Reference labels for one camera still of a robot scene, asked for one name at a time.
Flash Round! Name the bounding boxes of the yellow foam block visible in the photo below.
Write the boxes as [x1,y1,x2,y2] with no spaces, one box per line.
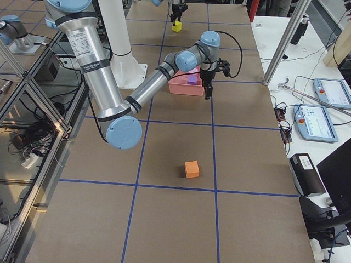
[172,21,182,32]

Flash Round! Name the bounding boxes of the orange foam block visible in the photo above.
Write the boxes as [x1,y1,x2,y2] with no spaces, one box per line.
[184,161,200,179]

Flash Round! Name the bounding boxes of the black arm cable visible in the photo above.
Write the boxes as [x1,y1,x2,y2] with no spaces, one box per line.
[216,30,244,78]

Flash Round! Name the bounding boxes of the black box under frame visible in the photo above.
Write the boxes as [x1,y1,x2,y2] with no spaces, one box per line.
[35,52,60,81]

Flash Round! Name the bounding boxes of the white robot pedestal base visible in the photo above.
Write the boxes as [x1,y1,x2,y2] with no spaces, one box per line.
[98,0,148,89]

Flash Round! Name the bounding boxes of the small circuit board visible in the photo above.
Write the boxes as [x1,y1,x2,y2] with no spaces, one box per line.
[274,106,292,145]

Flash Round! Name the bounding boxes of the tangled black cables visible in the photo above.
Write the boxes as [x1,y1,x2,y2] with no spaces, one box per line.
[8,101,69,165]

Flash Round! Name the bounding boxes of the near blue teach pendant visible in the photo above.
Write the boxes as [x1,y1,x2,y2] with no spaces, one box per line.
[293,104,338,143]

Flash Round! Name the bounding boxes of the far blue teach pendant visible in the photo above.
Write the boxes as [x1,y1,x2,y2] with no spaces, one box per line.
[313,78,350,110]

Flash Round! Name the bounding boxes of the pink plastic bin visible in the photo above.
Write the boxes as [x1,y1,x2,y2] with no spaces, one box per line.
[168,67,204,96]

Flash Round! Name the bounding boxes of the black water bottle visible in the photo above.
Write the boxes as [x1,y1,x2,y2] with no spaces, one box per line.
[290,17,309,45]

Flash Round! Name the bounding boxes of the white power strip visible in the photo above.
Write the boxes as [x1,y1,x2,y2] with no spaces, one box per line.
[21,153,39,169]

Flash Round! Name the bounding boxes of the blue teach pendant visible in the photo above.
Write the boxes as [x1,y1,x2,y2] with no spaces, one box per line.
[313,78,350,110]
[293,104,338,143]

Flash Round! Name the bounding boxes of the aluminium frame rack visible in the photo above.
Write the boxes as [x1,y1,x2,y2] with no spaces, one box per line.
[1,32,86,262]

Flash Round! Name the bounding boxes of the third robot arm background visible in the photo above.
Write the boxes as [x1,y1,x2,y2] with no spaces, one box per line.
[1,15,28,45]

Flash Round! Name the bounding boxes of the black monitor with stand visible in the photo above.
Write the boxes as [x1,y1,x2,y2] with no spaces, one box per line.
[299,140,350,248]

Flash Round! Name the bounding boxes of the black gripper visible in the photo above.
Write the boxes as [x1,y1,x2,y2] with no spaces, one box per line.
[200,58,230,100]
[170,0,188,25]

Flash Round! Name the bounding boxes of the aluminium frame post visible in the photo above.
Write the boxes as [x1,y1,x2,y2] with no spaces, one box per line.
[262,0,311,86]

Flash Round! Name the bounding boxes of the black box white label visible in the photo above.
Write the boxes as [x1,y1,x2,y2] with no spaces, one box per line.
[289,153,326,197]

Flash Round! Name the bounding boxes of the dark purple foam block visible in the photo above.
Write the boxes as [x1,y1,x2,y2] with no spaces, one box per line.
[187,75,198,85]

